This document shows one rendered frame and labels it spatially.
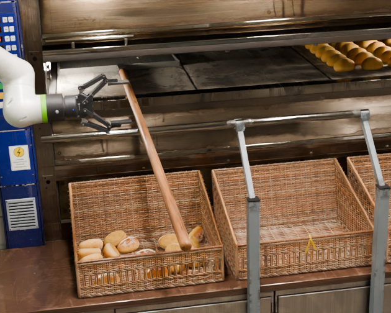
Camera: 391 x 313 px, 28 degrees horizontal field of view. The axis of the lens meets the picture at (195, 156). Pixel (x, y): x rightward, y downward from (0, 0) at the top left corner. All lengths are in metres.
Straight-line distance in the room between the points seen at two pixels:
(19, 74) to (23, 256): 0.96
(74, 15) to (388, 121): 1.40
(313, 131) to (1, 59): 1.43
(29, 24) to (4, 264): 0.96
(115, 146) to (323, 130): 0.88
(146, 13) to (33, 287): 1.14
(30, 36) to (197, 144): 0.80
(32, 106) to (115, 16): 0.69
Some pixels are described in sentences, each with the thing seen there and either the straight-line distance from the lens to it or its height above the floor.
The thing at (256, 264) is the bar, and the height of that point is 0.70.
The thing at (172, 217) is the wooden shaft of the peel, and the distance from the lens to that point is 2.05.
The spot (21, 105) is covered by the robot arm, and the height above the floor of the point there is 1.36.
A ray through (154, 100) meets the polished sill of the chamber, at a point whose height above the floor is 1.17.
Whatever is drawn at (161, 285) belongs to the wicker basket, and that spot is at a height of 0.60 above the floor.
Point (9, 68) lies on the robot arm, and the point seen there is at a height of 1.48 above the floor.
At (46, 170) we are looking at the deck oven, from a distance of 3.26.
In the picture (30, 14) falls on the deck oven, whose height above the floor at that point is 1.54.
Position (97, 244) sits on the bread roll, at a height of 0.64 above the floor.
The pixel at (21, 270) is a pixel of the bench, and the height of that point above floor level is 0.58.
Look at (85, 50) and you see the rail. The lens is 2.96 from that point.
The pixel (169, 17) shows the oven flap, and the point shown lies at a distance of 3.09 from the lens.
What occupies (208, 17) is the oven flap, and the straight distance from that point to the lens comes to 3.11.
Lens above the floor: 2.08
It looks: 21 degrees down
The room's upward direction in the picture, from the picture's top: 2 degrees counter-clockwise
